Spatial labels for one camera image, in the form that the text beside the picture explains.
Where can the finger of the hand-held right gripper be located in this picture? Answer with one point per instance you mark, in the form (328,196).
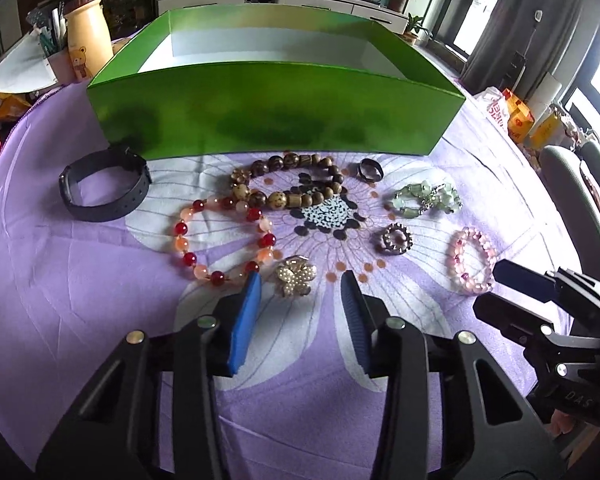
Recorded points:
(522,280)
(505,317)

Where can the purple floral tablecloth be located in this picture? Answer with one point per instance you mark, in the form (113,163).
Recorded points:
(80,280)

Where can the white paper sheet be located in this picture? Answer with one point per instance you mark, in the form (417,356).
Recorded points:
(17,72)

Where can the green cardboard box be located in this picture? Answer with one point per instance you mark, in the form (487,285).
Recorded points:
(275,110)

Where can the grey chair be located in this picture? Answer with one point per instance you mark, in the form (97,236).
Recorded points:
(580,185)

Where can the pink pen holder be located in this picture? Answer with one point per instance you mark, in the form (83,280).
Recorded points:
(60,62)

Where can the cluster of green houseplants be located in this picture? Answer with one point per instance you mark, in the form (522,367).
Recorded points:
(125,7)

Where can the black wristband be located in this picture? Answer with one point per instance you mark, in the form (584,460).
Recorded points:
(100,212)

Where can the white TV cabinet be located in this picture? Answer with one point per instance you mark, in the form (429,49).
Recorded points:
(300,0)

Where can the orange snack packet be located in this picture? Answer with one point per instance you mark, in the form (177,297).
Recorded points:
(5,105)

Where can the cream bottle with brown lid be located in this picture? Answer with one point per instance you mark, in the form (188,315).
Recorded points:
(87,35)

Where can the grey curtain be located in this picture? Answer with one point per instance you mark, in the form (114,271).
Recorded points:
(525,25)

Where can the white plastic bag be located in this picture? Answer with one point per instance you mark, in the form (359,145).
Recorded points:
(495,107)

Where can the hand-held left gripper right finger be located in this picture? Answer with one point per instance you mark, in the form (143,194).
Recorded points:
(355,320)

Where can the small potted plant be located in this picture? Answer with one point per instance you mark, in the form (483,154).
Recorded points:
(414,27)

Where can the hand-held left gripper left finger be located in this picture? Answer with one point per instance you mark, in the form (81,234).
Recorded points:
(245,320)

